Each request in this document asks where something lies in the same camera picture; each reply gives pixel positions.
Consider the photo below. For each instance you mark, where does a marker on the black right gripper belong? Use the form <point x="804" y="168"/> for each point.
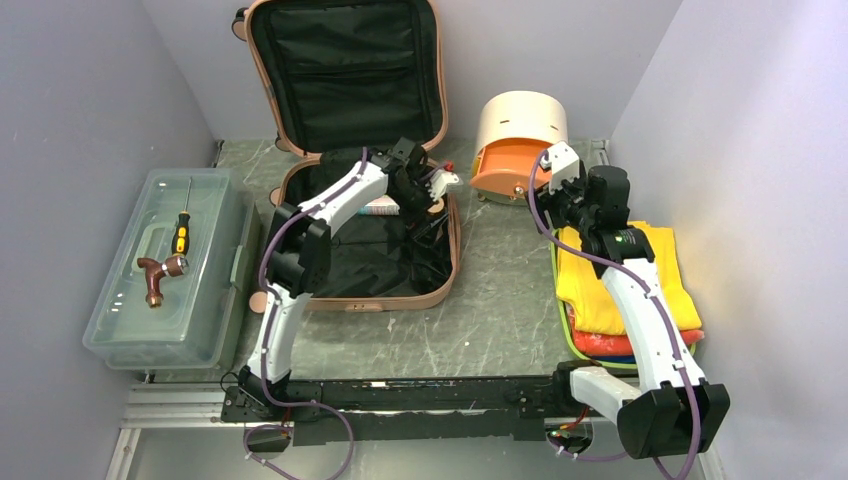
<point x="548" y="200"/>

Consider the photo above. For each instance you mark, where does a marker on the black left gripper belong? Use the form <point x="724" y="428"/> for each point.
<point x="415" y="218"/>

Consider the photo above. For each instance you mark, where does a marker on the pastel cosmetic tube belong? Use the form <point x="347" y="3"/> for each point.
<point x="380" y="210"/>

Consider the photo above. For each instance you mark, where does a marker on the yellow cloth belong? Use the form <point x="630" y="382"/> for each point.
<point x="595" y="310"/>

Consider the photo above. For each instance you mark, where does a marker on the cream orange drawer cabinet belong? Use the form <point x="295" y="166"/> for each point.
<point x="513" y="128"/>

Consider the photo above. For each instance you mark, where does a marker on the pink hard-shell suitcase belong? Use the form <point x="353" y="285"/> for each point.
<point x="341" y="76"/>

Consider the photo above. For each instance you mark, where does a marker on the red white tie-dye cloth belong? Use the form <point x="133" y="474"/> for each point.
<point x="598" y="345"/>

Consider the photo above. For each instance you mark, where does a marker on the blue towel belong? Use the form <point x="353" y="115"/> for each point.
<point x="627" y="360"/>

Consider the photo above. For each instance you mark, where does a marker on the lime green plastic tray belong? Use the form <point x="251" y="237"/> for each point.
<point x="565" y="308"/>

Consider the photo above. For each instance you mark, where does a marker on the rose gold round jar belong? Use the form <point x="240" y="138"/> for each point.
<point x="436" y="210"/>

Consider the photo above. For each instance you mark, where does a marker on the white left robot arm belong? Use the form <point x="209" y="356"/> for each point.
<point x="297" y="258"/>

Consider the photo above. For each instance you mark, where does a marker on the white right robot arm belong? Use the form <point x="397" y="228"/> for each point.
<point x="674" y="410"/>

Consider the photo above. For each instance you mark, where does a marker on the yellow black screwdriver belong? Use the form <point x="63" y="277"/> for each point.
<point x="180" y="242"/>

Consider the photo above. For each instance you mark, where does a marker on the clear plastic storage box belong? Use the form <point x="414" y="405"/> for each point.
<point x="176" y="294"/>

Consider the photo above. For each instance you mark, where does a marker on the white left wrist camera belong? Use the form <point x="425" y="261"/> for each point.
<point x="441" y="180"/>

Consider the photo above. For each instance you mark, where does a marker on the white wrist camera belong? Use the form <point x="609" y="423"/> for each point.
<point x="441" y="180"/>
<point x="563" y="163"/>

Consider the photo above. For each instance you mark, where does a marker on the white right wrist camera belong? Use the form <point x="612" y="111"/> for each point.
<point x="563" y="163"/>

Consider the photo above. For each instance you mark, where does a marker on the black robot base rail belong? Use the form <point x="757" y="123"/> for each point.
<point x="521" y="408"/>

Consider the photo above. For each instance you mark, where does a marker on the aluminium frame rail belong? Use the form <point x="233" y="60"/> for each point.
<point x="152" y="406"/>

